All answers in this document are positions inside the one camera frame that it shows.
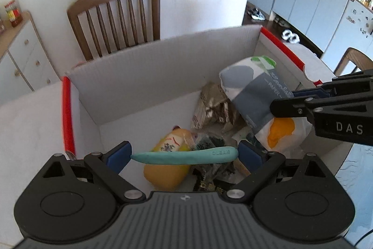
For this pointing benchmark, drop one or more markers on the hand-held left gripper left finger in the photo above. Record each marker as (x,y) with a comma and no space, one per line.
(119,155)

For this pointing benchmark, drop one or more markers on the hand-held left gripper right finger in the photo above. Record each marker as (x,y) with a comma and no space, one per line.
(250,157)

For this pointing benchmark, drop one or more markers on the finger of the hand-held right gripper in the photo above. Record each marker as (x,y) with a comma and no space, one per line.
(288,109)
(303,93)

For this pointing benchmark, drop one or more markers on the black snack packet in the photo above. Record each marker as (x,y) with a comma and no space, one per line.
(212,180)

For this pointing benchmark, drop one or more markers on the yellow cat figurine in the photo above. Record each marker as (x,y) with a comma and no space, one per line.
(166,173)

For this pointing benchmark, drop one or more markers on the white patterned tissue pack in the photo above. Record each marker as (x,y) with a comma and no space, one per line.
(242,82)

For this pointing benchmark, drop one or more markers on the teal toothbrush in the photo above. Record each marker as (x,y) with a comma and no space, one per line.
(189,156)

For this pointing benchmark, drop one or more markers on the gold crinkled snack packet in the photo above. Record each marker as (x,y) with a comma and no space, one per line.
(209,103)

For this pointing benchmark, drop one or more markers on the red cardboard box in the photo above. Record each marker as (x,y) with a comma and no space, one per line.
(145,82)

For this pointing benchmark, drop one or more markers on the white blue marble desktop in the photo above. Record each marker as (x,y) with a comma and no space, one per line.
(32,126)

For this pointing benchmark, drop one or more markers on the white shoe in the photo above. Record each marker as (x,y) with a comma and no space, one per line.
(287,34)
(294,38)

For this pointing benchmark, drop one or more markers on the grey sneaker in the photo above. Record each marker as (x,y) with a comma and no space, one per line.
(280,22)

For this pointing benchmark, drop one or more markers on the pale blue cabinet with magnets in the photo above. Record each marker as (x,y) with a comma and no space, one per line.
(358,30)

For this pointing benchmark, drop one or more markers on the black white sneaker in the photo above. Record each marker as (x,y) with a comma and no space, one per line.
(259,16)
(253,11)

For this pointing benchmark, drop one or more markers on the pale blue lower cabinet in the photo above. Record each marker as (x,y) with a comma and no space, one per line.
(306,1)

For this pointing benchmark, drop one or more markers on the white drawer side cabinet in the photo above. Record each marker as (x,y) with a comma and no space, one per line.
(20,62)

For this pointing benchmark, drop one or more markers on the red lid sauce jar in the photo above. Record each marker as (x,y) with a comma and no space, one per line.
(13,14)

